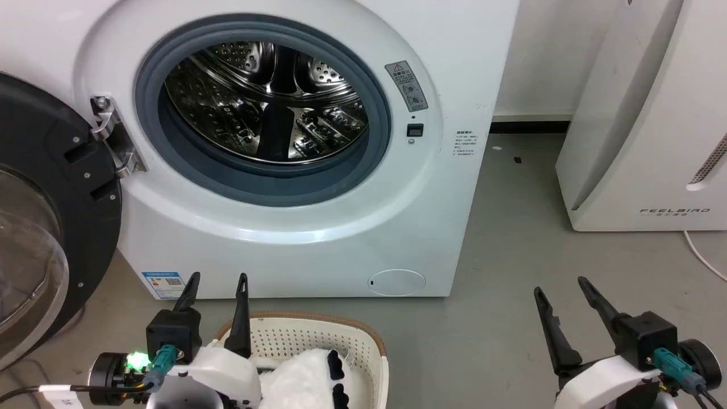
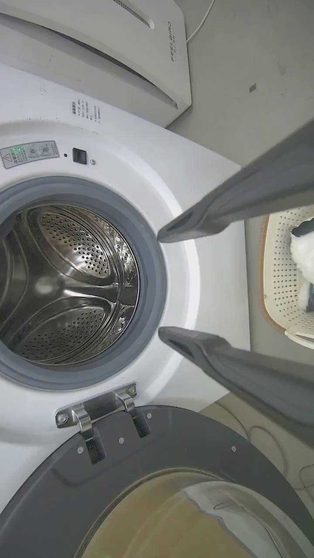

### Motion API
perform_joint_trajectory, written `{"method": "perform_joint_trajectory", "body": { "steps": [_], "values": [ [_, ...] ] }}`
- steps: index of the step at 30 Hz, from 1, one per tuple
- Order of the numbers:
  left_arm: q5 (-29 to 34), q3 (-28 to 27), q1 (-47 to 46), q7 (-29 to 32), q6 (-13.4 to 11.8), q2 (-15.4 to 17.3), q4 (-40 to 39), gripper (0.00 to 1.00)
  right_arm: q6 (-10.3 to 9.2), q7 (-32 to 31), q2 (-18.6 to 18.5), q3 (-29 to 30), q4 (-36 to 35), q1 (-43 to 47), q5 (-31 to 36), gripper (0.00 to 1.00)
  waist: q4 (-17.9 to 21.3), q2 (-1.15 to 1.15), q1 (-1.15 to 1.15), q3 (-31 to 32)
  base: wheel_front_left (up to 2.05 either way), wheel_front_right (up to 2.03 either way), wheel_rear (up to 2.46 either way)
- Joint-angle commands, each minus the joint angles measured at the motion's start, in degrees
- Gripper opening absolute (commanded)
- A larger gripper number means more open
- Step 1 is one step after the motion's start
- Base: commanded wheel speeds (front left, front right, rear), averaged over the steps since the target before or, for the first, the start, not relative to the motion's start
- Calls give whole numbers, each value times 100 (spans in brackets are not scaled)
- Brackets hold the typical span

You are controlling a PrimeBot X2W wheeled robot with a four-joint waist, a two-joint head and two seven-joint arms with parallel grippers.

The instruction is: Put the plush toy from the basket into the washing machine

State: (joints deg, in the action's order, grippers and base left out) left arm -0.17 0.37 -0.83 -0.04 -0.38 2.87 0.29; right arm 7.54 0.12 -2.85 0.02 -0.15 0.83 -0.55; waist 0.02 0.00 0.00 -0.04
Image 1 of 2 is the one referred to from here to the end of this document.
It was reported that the left teal connector black cable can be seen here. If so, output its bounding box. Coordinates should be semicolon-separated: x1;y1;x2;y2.
0;344;178;405

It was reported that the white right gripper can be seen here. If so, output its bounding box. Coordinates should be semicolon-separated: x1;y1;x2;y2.
533;276;722;409

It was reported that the grey warning sticker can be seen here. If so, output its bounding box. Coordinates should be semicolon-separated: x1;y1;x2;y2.
385;60;430;113

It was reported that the stainless steel washing machine drum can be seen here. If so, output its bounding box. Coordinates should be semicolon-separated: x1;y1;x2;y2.
164;41;370;166

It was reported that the white Feelbird appliance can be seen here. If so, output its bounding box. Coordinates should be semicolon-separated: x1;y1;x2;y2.
555;0;727;232

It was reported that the right teal connector black cable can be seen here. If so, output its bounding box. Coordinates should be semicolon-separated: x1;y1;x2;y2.
653;348;727;409

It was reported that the small printed text label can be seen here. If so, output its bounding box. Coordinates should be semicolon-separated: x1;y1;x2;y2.
454;130;479;158

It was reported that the white power cable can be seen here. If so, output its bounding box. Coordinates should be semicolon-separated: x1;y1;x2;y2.
683;229;727;283

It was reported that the washing machine door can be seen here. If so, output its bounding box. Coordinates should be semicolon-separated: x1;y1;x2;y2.
0;73;123;371

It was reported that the blue energy label sticker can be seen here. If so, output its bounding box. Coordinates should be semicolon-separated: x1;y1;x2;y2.
141;271;187;301

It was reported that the grey rubber door gasket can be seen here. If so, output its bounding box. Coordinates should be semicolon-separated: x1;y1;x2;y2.
135;14;392;207

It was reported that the metal washing machine door hinge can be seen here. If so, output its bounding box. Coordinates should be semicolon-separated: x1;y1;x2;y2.
91;95;148;178

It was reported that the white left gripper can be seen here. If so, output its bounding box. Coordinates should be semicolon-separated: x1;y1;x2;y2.
88;272;262;409

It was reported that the teal connector black cable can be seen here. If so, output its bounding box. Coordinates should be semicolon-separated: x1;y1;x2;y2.
653;348;727;409
0;344;178;405

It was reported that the white plastic laundry basket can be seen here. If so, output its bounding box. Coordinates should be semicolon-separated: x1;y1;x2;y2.
215;311;390;409

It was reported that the white front-load washing machine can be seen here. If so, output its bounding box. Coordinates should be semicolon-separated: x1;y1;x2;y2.
0;0;520;300

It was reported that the white black plush toy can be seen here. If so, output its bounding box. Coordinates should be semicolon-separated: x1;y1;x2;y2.
258;348;356;409

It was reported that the oval white filter cover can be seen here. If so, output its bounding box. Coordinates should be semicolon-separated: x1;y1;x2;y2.
367;269;427;297

